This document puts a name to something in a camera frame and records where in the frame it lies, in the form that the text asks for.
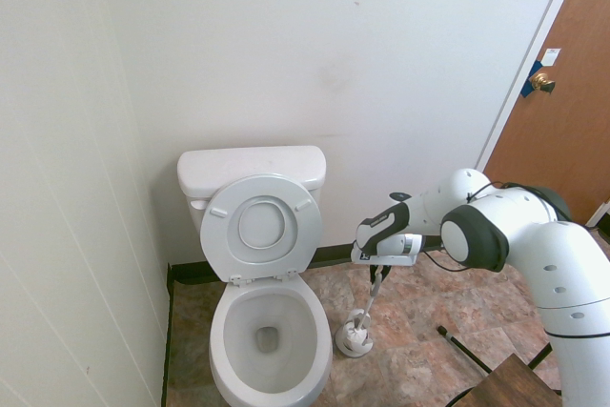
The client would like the white toilet tank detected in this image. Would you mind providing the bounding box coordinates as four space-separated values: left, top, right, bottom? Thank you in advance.
183 180 326 233

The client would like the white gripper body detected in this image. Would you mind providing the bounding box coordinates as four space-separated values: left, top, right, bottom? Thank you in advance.
351 234 418 268

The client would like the white toilet brush holder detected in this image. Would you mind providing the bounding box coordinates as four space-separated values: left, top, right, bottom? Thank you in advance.
335 310 375 359

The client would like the white toilet seat lid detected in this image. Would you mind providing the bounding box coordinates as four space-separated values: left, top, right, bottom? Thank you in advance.
199 173 324 287

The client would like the blue tape strip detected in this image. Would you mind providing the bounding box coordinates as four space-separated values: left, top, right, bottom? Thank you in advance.
519 59 548 99

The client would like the white toilet brush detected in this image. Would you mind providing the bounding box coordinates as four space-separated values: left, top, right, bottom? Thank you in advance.
341 266 388 347

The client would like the brown wooden door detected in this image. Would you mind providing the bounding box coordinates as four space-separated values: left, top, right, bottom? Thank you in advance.
480 0 610 228

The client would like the black camera tripod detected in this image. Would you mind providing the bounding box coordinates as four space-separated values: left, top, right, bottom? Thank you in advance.
437 325 557 376

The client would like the white door frame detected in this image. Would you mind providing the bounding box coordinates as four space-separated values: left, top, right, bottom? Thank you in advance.
474 0 593 175

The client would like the white toilet bowl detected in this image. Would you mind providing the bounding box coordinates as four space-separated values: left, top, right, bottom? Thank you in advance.
209 271 334 407

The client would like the brown wooden table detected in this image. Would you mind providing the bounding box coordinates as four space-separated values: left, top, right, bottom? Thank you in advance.
474 352 564 407

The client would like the brass door knob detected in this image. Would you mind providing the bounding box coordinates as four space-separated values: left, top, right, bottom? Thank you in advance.
530 71 558 94

